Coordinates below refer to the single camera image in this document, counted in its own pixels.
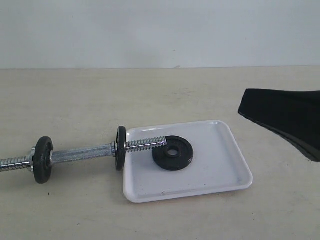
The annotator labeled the black weight plate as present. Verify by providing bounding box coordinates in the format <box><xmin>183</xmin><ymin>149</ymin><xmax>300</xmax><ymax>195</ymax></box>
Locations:
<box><xmin>152</xmin><ymin>135</ymin><xmax>194</xmax><ymax>171</ymax></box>

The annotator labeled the chrome spin-lock collar nut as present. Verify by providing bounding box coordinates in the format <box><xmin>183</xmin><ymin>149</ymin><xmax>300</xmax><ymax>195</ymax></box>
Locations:
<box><xmin>26</xmin><ymin>146</ymin><xmax>35</xmax><ymax>173</ymax></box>

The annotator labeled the black weight plate end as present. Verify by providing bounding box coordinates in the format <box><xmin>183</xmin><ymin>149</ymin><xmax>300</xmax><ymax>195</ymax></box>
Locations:
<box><xmin>115</xmin><ymin>125</ymin><xmax>126</xmax><ymax>171</ymax></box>
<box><xmin>32</xmin><ymin>136</ymin><xmax>53</xmax><ymax>184</ymax></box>

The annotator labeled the chrome dumbbell bar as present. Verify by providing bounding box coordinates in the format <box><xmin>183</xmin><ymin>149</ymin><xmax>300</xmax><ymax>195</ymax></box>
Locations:
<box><xmin>0</xmin><ymin>136</ymin><xmax>167</xmax><ymax>172</ymax></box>

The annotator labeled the white plastic tray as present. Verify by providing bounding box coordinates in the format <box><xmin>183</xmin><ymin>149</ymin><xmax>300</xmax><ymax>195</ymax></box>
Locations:
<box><xmin>123</xmin><ymin>120</ymin><xmax>253</xmax><ymax>203</ymax></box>

